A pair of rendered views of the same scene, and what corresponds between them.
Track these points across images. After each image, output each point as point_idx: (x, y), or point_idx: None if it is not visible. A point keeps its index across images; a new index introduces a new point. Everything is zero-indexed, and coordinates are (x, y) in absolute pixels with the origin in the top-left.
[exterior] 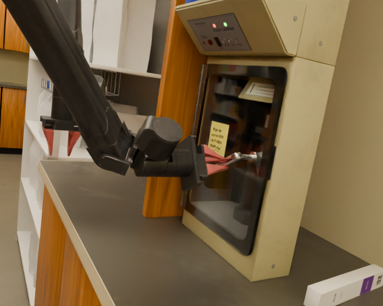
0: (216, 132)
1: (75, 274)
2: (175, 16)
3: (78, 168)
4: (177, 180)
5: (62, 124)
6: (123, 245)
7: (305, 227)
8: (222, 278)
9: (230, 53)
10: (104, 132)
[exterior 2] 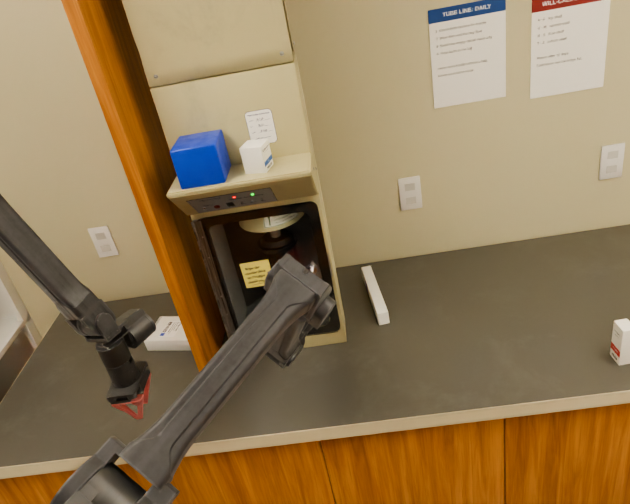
0: (252, 270)
1: (214, 476)
2: (148, 198)
3: (21, 427)
4: (207, 330)
5: (142, 382)
6: (265, 407)
7: None
8: (337, 356)
9: (243, 206)
10: (299, 342)
